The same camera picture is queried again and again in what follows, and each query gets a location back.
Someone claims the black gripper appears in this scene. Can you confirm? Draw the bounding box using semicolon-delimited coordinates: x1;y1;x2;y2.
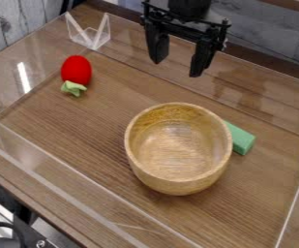
142;0;233;78

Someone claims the red plush strawberry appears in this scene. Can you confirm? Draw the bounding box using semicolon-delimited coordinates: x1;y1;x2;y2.
61;55;93;97

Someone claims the wooden bowl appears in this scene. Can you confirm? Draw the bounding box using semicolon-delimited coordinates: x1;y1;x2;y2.
125;102;234;196

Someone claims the green foam block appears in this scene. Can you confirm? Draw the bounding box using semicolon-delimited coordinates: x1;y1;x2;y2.
226;122;257;155

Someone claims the black metal stand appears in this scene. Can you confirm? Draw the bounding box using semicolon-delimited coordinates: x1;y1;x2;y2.
0;186;58;248

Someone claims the clear acrylic tray enclosure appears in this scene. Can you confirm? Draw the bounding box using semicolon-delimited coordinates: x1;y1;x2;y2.
0;17;299;248

